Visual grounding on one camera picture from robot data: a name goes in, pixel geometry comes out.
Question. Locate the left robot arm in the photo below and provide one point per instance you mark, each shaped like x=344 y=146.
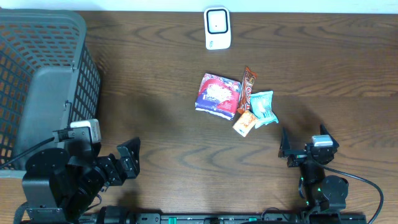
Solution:
x=60 y=185

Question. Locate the grey plastic mesh basket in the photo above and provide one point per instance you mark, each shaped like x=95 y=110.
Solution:
x=48 y=80

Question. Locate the teal snack packet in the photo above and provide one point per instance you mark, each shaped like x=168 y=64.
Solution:
x=261 y=105

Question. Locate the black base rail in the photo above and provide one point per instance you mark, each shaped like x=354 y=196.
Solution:
x=155 y=218

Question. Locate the orange brown chocolate bar wrapper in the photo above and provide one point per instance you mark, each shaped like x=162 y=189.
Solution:
x=249 y=79

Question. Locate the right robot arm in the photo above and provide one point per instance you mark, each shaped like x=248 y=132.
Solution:
x=324 y=195

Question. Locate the small orange snack pack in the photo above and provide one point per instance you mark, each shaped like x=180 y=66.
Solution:
x=245 y=123

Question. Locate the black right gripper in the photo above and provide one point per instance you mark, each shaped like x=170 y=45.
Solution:
x=298 y=157

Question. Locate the red purple snack bag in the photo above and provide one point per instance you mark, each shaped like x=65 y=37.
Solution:
x=218 y=96

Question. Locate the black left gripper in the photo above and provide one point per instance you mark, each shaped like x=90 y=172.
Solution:
x=123 y=165

